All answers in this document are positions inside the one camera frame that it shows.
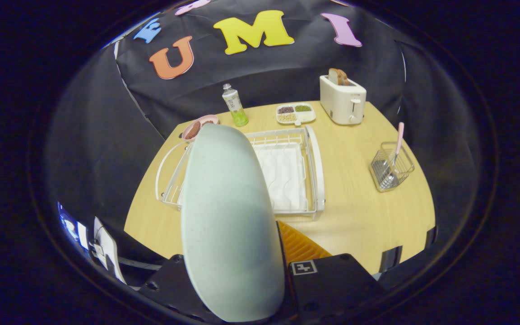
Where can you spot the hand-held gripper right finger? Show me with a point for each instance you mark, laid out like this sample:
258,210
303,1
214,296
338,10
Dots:
327,289

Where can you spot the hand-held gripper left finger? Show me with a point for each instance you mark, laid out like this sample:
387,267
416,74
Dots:
169,289

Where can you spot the light green plate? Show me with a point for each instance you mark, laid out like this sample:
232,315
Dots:
228,216

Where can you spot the white dish rack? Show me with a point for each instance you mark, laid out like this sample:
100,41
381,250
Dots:
287,180

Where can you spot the small pink plate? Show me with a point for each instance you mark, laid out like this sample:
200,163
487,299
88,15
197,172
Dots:
199,119

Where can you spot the white divided snack tray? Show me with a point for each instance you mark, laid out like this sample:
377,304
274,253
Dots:
296,113

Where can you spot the white toaster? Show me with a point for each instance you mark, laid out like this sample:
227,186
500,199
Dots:
341,104

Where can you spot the clear plastic bottle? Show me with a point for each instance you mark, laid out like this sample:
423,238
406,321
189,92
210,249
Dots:
235,106

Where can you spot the brown bread slice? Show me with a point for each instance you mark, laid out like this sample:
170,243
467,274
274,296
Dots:
337,76

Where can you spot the black backdrop cloth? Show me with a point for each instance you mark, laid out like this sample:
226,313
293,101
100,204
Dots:
264,76

